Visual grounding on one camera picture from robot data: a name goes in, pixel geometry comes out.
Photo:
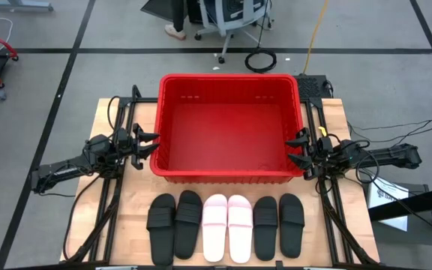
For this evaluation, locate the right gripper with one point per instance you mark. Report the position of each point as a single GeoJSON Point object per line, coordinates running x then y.
{"type": "Point", "coordinates": [315, 159]}

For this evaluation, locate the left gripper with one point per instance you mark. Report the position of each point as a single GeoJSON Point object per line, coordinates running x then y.
{"type": "Point", "coordinates": [128, 152]}

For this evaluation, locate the black slide sandal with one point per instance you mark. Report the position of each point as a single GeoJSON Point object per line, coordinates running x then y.
{"type": "Point", "coordinates": [188, 236]}
{"type": "Point", "coordinates": [291, 236]}
{"type": "Point", "coordinates": [264, 240]}
{"type": "Point", "coordinates": [161, 240]}

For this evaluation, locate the pink slide sandal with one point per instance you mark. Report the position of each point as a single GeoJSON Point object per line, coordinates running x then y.
{"type": "Point", "coordinates": [214, 240]}
{"type": "Point", "coordinates": [240, 240]}

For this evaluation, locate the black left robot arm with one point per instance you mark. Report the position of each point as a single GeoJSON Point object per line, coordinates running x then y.
{"type": "Point", "coordinates": [62, 170]}

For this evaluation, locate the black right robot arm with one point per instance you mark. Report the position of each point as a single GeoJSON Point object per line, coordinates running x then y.
{"type": "Point", "coordinates": [392, 154]}

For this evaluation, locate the red plastic bin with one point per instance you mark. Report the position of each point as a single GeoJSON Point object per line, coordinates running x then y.
{"type": "Point", "coordinates": [223, 142]}

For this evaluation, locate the yellow tag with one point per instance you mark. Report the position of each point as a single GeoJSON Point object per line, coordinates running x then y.
{"type": "Point", "coordinates": [323, 131]}

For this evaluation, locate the black perforated box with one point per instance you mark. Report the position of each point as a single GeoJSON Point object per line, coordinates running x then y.
{"type": "Point", "coordinates": [309, 88]}

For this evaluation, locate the white printed paper sheet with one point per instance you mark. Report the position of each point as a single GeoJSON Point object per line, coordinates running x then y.
{"type": "Point", "coordinates": [388, 189]}

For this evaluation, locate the black metal stand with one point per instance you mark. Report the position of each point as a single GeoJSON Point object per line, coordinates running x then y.
{"type": "Point", "coordinates": [418, 204]}

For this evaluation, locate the person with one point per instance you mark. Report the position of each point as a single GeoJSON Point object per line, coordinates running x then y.
{"type": "Point", "coordinates": [178, 15]}

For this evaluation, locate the black floor mat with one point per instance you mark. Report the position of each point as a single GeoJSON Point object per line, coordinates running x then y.
{"type": "Point", "coordinates": [156, 7]}

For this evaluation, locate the black computer tower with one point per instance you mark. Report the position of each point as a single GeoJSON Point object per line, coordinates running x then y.
{"type": "Point", "coordinates": [192, 11]}

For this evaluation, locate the grey side table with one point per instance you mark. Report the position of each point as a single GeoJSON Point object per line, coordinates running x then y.
{"type": "Point", "coordinates": [422, 234]}

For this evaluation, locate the white office chair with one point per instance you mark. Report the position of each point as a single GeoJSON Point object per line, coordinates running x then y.
{"type": "Point", "coordinates": [231, 17]}

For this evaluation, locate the grey table foot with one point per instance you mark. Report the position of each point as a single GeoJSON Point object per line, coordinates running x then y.
{"type": "Point", "coordinates": [21, 5]}

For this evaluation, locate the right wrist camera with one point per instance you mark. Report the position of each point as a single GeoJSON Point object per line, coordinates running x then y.
{"type": "Point", "coordinates": [325, 144]}

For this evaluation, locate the black right aluminium frame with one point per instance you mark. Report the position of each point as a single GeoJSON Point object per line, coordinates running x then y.
{"type": "Point", "coordinates": [345, 232]}

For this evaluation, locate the black aluminium frame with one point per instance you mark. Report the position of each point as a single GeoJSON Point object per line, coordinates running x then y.
{"type": "Point", "coordinates": [110, 232]}
{"type": "Point", "coordinates": [345, 232]}

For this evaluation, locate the black left aluminium frame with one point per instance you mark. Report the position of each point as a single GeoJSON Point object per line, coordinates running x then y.
{"type": "Point", "coordinates": [110, 232]}

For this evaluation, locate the black frame crossbar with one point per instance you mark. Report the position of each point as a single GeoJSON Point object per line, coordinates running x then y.
{"type": "Point", "coordinates": [186, 268]}

